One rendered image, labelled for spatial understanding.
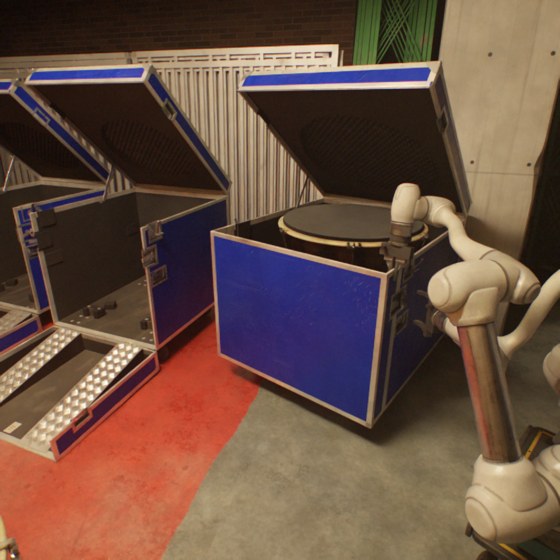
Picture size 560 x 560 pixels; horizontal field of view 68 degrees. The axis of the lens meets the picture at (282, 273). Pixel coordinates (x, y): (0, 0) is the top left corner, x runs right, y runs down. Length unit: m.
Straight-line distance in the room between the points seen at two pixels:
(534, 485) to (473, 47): 2.34
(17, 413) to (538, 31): 3.58
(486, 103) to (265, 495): 2.48
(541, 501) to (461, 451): 1.06
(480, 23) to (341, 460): 2.51
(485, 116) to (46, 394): 3.10
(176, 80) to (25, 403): 3.08
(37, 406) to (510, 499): 2.34
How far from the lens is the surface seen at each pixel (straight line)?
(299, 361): 2.20
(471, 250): 1.47
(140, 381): 2.72
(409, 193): 1.74
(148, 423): 2.49
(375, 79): 1.97
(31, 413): 2.77
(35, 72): 3.11
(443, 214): 1.79
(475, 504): 1.35
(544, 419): 2.82
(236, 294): 2.31
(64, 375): 2.99
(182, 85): 4.43
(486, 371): 1.28
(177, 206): 3.51
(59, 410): 2.64
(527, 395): 2.97
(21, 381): 2.95
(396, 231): 1.75
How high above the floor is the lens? 1.59
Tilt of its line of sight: 22 degrees down
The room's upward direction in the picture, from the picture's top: straight up
